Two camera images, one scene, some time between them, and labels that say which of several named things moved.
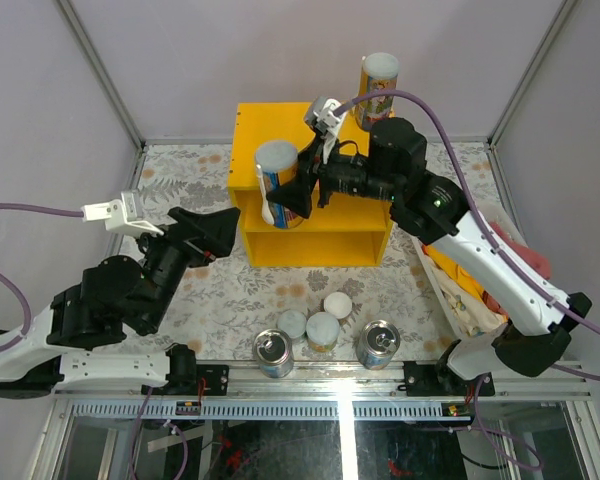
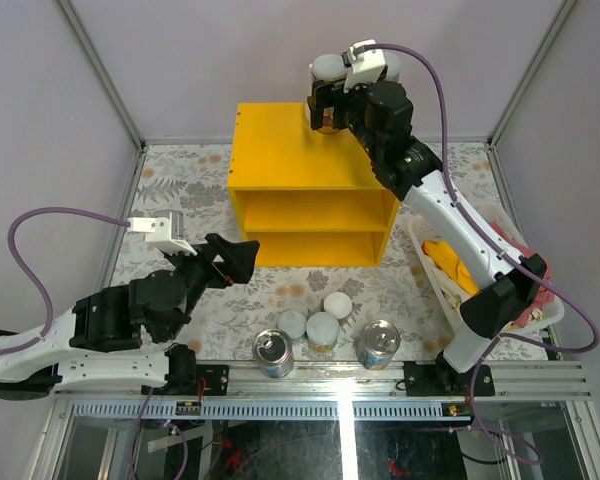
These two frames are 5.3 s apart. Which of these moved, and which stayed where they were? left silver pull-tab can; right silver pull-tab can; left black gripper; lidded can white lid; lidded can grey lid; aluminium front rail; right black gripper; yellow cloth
Moved: left black gripper; right black gripper
Stayed: lidded can white lid; left silver pull-tab can; lidded can grey lid; aluminium front rail; yellow cloth; right silver pull-tab can
